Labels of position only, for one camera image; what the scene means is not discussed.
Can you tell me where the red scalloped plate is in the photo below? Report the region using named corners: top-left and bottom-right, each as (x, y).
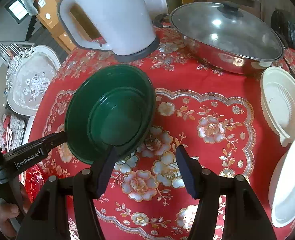
top-left (24, 164), bottom-right (48, 203)

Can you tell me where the white plastic bowl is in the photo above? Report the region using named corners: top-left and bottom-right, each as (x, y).
top-left (268, 140), bottom-right (295, 228)

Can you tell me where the green plastic bowl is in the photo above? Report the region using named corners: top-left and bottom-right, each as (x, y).
top-left (65, 64), bottom-right (156, 165)

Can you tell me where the cream ribbed plastic bowl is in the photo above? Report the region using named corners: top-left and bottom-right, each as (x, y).
top-left (260, 67), bottom-right (295, 147)

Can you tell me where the left hand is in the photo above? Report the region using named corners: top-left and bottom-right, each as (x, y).
top-left (0, 183), bottom-right (31, 239)

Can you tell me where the red patterned sofa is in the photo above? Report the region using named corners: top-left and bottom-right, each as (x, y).
top-left (0, 114), bottom-right (25, 154)

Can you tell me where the white ornate chair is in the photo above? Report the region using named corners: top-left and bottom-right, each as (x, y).
top-left (5, 45), bottom-right (61, 116)

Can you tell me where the red floral tablecloth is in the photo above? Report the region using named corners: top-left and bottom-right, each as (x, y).
top-left (29, 28), bottom-right (287, 239)

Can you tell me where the wooden cabinet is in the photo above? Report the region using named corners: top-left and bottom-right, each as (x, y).
top-left (35, 0), bottom-right (100, 53)

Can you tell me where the white electric kettle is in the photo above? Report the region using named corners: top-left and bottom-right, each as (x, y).
top-left (57, 0), bottom-right (160, 62)

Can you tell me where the steel pan with lid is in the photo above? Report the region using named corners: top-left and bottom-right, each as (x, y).
top-left (153, 2), bottom-right (288, 75)

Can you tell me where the black garbage bag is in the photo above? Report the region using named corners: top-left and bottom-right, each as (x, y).
top-left (271, 9), bottom-right (295, 50)

